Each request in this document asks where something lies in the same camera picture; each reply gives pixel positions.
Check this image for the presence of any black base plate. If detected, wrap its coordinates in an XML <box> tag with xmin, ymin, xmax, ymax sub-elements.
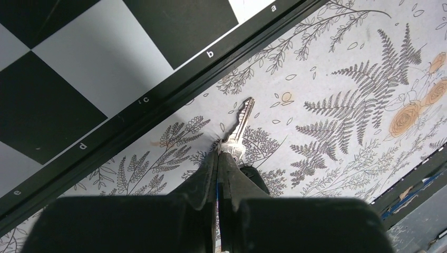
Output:
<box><xmin>371</xmin><ymin>144</ymin><xmax>446</xmax><ymax>229</ymax></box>

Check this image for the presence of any black white chessboard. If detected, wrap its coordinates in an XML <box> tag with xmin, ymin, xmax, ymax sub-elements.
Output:
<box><xmin>1</xmin><ymin>1</ymin><xmax>324</xmax><ymax>234</ymax></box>

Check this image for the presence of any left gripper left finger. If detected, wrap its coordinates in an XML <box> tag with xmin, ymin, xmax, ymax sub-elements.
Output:
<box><xmin>22</xmin><ymin>151</ymin><xmax>218</xmax><ymax>252</ymax></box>

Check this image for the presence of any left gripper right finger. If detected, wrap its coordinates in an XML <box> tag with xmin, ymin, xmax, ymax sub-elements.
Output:
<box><xmin>217</xmin><ymin>153</ymin><xmax>393</xmax><ymax>252</ymax></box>

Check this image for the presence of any floral patterned mat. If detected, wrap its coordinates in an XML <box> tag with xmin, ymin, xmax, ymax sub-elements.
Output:
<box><xmin>1</xmin><ymin>1</ymin><xmax>446</xmax><ymax>252</ymax></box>

